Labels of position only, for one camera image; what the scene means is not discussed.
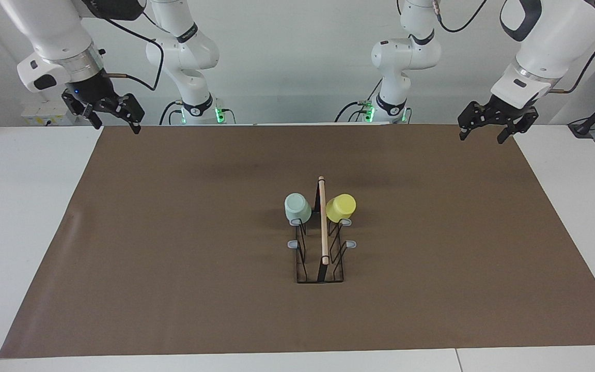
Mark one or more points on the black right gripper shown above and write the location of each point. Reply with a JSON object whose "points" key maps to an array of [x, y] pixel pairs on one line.
{"points": [[91, 90]]}

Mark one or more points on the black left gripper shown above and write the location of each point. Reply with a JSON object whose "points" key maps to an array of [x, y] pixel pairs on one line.
{"points": [[499, 111]]}

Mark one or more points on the yellow plastic cup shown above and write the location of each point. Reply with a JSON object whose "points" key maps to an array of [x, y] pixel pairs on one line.
{"points": [[340, 208]]}

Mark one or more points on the pale green plastic cup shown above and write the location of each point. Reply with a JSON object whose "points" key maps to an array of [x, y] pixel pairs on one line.
{"points": [[297, 206]]}

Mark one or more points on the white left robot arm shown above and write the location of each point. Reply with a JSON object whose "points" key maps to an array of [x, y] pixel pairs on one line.
{"points": [[556, 41]]}

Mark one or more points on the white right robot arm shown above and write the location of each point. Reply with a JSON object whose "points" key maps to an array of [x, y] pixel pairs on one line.
{"points": [[55, 31]]}

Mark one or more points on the white power strip box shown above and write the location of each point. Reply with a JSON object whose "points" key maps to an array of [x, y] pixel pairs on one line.
{"points": [[39, 116]]}

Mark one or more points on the brown table mat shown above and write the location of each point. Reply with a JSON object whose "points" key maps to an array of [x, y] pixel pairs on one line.
{"points": [[173, 284]]}

